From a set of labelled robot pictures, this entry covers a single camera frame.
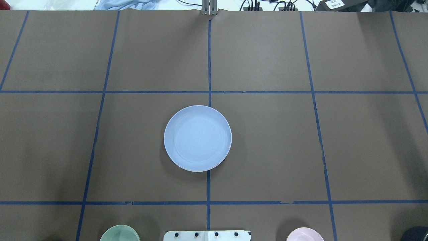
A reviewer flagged pink bowl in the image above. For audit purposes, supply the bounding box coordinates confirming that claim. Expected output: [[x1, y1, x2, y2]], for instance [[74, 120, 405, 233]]
[[286, 227, 324, 241]]

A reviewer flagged white camera mast base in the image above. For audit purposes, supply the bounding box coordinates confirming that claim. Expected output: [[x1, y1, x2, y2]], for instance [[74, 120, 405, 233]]
[[163, 230, 252, 241]]

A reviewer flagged green bowl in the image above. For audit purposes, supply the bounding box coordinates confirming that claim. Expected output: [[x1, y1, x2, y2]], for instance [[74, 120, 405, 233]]
[[100, 225, 140, 241]]

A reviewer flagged light blue cloth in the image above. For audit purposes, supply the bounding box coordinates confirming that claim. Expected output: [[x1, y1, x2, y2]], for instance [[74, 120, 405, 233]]
[[94, 0, 158, 11]]

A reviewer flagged dark blue lidded pot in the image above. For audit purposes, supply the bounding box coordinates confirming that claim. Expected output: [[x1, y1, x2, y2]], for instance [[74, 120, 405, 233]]
[[400, 226, 428, 241]]

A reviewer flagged aluminium frame post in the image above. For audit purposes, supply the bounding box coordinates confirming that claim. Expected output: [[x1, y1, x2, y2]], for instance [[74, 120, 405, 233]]
[[201, 0, 218, 15]]

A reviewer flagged blue plate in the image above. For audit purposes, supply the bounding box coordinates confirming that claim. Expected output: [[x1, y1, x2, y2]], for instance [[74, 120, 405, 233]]
[[164, 105, 232, 172]]

